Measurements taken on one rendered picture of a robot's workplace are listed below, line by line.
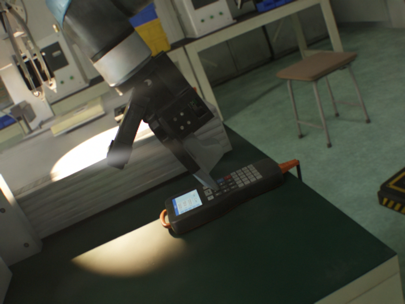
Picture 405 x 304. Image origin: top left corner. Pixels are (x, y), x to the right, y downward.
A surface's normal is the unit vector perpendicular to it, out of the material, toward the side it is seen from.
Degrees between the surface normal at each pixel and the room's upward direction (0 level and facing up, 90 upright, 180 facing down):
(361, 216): 0
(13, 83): 90
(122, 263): 0
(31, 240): 90
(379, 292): 90
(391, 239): 0
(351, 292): 90
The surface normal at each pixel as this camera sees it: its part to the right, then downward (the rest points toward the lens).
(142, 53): 0.70, -0.23
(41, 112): 0.25, 0.27
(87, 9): -0.07, 0.38
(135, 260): -0.36, -0.87
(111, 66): -0.21, 0.55
